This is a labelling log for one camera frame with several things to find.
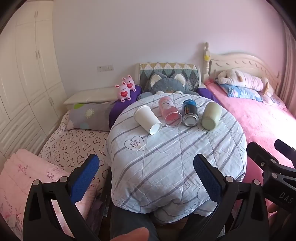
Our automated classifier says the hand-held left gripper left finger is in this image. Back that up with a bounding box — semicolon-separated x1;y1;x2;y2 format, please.
22;153;109;241

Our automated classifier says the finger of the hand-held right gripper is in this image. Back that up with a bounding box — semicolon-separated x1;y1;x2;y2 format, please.
274;139;296;168
247;141;281;171

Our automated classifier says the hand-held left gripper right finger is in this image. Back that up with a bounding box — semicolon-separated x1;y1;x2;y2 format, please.
183;153;270;241

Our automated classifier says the pale green cup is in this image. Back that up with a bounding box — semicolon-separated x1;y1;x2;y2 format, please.
201;102;223;130

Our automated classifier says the pink transparent cup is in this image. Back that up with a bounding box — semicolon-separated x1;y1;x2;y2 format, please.
158;97;183;128

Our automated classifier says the white paper cup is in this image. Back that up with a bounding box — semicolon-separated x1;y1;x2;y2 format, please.
134;105;163;135

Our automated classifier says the person's left hand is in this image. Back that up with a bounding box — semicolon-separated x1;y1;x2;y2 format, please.
110;228;150;241

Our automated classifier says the pink bedspread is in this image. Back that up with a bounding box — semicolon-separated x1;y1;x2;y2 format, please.
205;80;296;209

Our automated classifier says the heart print bedsheet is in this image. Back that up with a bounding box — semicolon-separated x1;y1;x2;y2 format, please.
38;109;111;193

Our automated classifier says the grey striped white quilt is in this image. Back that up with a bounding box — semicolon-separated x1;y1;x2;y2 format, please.
105;93;248;224

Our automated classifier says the person's dark trouser leg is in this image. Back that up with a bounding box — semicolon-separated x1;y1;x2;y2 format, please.
110;206;160;241

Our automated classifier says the grey flower print pillow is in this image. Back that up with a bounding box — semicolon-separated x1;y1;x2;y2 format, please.
67;102;116;132

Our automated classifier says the folded pink blanket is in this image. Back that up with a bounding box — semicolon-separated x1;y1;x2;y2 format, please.
0;148;97;232

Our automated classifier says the blue printed pillow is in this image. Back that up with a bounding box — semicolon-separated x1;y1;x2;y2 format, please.
219;84;264;102

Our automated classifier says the dark printed metal can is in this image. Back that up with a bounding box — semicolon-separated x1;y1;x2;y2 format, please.
182;100;200;127

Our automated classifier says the white dog plush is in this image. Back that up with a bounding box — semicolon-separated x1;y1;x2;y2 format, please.
216;69;275;95

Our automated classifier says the purple pillow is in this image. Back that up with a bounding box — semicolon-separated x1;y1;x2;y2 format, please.
109;85;142;127
196;88;218;102

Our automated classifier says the pink curtain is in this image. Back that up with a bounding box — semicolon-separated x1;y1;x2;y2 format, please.
277;14;296;112

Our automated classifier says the cream carved bed headboard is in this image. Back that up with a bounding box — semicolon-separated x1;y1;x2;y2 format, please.
203;42;281;93

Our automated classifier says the pink bunny plush toy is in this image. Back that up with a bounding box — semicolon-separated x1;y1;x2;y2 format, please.
115;81;131;102
122;75;137;99

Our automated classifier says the grey cat plush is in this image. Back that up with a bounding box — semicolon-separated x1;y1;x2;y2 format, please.
142;72;199;95

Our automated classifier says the white wardrobe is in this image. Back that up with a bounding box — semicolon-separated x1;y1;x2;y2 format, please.
0;0;67;163

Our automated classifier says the patterned quilted cushion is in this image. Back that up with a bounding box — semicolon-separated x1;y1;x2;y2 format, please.
139;62;201;92

